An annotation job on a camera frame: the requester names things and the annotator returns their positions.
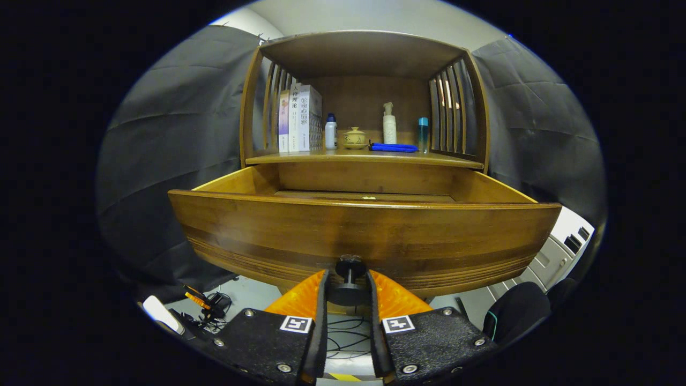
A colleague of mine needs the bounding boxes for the yellow lidded ceramic teacup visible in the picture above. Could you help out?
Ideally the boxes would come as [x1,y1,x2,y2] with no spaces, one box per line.
[342,127,369,150]

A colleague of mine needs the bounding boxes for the white filing cabinet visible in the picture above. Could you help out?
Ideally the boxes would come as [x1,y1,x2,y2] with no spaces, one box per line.
[485,206,595,301]

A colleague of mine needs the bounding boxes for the white patterned book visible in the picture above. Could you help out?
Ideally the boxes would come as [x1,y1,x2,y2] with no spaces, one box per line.
[298,84,323,152]

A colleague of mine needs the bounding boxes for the black fabric object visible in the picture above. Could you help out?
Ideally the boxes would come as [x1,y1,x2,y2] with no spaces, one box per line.
[482,281,553,344]

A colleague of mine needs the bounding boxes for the black floor cables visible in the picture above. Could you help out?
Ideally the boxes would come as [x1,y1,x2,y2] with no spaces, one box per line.
[326,314,376,360]

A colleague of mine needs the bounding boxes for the white rounded object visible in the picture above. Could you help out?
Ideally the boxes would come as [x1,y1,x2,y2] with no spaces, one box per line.
[142,295,185,336]

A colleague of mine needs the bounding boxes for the blue cloth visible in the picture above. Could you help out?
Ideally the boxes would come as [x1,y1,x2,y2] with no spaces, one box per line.
[369,142,419,153]

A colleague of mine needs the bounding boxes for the brown wooden cabinet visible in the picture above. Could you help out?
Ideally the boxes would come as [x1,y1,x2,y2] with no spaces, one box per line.
[238,29,491,317]

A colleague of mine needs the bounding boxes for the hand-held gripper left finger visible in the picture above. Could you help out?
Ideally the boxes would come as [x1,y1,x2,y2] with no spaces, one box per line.
[212,269,329,386]

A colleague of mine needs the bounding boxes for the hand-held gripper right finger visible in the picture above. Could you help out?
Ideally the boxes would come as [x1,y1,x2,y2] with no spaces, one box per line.
[367,269,499,386]

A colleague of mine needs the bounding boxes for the brown wooden drawer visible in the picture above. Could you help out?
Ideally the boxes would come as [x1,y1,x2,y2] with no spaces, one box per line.
[168,162,562,298]

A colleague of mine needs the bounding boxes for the wooden countertop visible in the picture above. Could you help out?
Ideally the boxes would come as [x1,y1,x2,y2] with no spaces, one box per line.
[245,147,486,169]

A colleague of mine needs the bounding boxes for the pink purple book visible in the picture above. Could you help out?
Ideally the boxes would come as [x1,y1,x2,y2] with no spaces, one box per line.
[278,89,291,153]

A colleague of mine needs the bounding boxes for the orange black tool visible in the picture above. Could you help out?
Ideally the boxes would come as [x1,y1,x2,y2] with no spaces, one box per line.
[182,284,232,322]

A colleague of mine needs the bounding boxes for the white pump bottle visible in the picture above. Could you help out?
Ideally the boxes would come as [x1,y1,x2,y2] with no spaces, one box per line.
[382,102,398,145]

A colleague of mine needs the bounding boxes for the black drawer knob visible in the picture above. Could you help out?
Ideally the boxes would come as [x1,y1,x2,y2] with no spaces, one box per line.
[326,254,371,307]

